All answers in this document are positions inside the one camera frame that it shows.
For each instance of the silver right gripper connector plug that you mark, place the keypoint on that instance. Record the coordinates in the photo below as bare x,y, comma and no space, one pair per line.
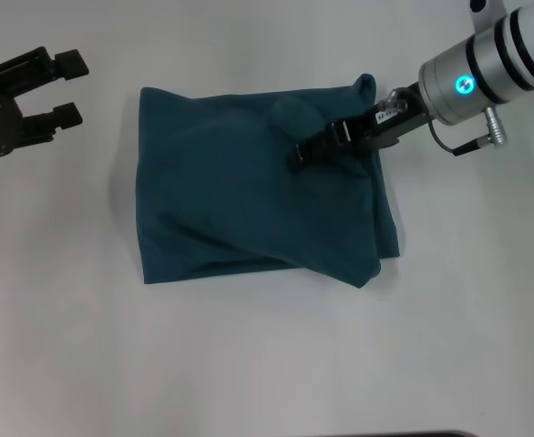
395,101

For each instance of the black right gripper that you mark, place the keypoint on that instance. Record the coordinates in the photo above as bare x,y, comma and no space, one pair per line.
394,127

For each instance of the teal t-shirt with FREE print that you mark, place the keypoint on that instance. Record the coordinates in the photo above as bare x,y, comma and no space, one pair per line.
249,196

